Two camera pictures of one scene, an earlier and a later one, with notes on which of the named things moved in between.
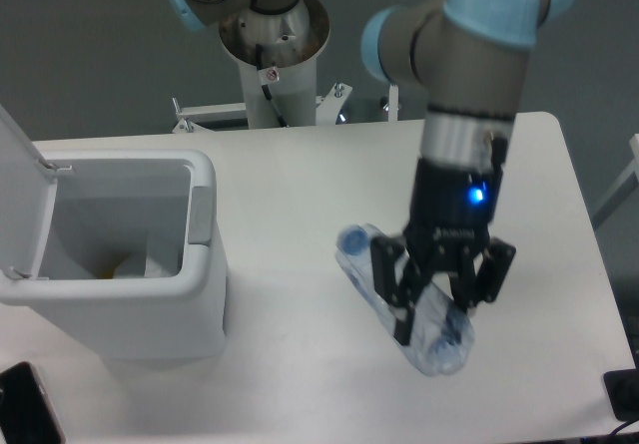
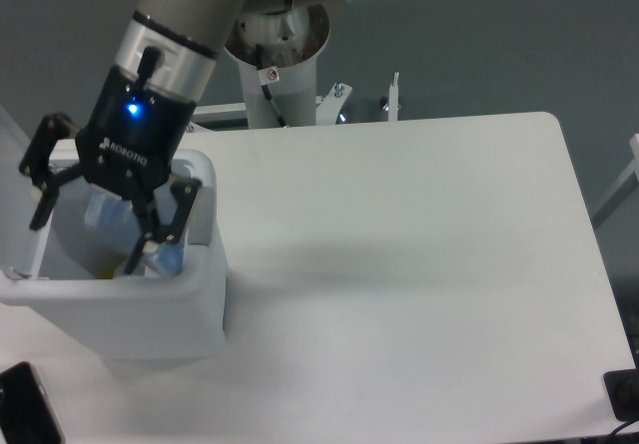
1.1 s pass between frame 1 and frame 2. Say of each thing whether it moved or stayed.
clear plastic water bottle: moved
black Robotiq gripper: moved
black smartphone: stayed
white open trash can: stayed
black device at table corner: stayed
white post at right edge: stayed
